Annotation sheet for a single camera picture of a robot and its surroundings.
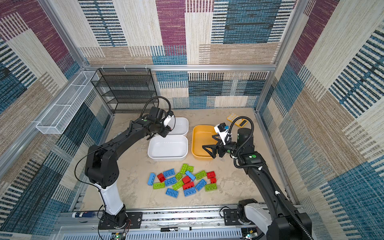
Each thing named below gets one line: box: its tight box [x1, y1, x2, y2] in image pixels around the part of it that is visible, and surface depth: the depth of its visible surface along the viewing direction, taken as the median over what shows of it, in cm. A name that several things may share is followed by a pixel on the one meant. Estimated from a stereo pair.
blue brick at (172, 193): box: [165, 188, 179, 199], surface depth 83 cm
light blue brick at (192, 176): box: [185, 170, 196, 181], surface depth 87 cm
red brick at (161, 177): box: [157, 172, 166, 183], surface depth 86 cm
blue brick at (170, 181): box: [165, 177, 178, 186], surface depth 87 cm
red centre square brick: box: [182, 175, 192, 185], surface depth 86 cm
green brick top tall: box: [180, 163, 188, 175], surface depth 91 cm
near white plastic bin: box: [147, 134, 189, 162], surface depth 98 cm
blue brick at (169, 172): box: [163, 168, 176, 178], surface depth 89 cm
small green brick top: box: [186, 165, 195, 173], surface depth 91 cm
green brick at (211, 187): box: [205, 183, 218, 192], surface depth 84 cm
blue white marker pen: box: [72, 211, 96, 218], surface depth 76 cm
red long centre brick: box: [183, 181, 195, 190], surface depth 84 cm
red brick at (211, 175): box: [206, 171, 216, 180], surface depth 88 cm
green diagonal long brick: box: [172, 180, 184, 191], surface depth 86 cm
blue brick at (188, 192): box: [183, 187, 197, 197], surface depth 83 cm
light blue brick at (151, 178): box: [147, 172, 156, 186], surface depth 88 cm
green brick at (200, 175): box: [194, 170, 207, 181], surface depth 89 cm
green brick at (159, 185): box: [153, 182, 166, 189], surface depth 86 cm
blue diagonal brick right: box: [195, 178, 207, 192], surface depth 86 cm
